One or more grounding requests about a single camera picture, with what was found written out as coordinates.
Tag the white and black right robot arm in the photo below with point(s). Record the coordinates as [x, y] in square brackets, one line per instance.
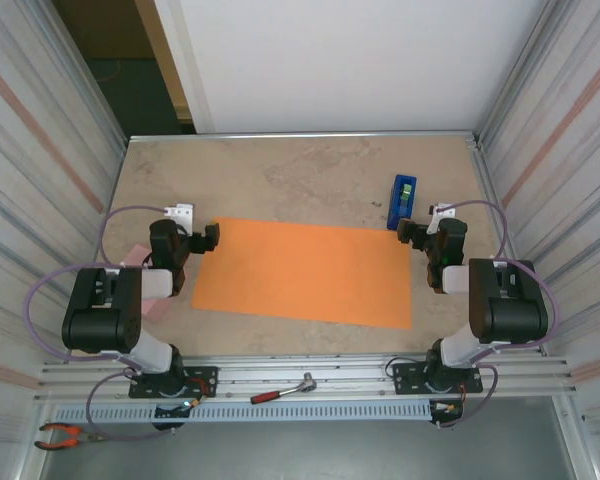
[510, 315]

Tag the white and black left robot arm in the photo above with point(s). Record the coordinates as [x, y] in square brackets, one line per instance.
[100, 325]

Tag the black electronics box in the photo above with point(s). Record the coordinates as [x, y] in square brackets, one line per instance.
[167, 414]
[442, 416]

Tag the blue tape dispenser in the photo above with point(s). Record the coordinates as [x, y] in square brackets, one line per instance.
[395, 212]

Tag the green tape roll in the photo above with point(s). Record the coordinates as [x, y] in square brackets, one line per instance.
[405, 192]

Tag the striped translucent side panel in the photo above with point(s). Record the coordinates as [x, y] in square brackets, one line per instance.
[580, 175]
[20, 175]

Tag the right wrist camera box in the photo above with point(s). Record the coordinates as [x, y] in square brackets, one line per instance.
[437, 220]

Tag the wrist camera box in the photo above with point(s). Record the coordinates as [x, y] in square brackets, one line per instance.
[182, 212]
[437, 220]

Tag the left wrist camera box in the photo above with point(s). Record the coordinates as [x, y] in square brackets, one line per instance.
[182, 212]

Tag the aluminium side rail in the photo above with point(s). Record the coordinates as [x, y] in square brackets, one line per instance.
[484, 175]

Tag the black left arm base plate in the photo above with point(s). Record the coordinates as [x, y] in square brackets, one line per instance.
[205, 375]

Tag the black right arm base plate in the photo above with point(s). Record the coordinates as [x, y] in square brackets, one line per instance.
[410, 375]

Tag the thin aluminium table edge rail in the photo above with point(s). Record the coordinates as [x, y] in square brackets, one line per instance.
[305, 135]

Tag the wide aluminium mounting rail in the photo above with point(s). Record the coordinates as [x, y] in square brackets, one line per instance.
[355, 375]

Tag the aluminium frame post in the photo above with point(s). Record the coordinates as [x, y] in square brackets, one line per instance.
[521, 65]
[82, 85]

